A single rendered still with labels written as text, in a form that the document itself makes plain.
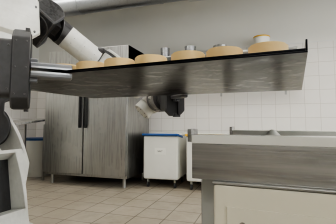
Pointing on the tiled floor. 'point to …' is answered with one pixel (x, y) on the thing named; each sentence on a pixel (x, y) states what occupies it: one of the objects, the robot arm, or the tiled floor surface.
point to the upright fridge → (94, 131)
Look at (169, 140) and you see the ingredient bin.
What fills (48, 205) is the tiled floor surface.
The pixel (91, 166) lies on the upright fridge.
